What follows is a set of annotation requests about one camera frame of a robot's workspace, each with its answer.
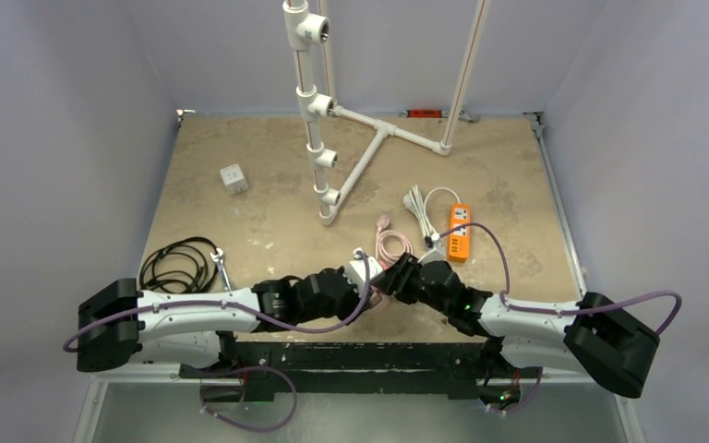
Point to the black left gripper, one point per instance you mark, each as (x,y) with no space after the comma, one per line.
(354,300)

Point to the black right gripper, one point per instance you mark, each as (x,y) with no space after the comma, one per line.
(403,279)

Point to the orange power strip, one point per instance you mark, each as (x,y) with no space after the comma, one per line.
(458,248)

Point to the white cube socket adapter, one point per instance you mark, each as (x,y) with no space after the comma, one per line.
(234,180)

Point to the pink round socket base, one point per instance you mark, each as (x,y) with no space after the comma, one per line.
(378,301)

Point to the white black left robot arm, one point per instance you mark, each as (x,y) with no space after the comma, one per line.
(121,324)

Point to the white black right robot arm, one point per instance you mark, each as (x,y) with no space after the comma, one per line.
(594,336)

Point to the silver open-end wrench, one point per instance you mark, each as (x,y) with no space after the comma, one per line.
(218,258)

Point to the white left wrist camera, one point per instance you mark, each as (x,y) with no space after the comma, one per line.
(362,268)

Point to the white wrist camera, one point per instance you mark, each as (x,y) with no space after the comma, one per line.
(362,268)
(435,250)

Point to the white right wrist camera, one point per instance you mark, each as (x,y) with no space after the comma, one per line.
(435,250)

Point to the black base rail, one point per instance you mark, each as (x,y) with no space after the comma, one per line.
(458,371)

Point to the white PVC pipe frame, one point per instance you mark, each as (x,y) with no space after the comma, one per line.
(306,29)

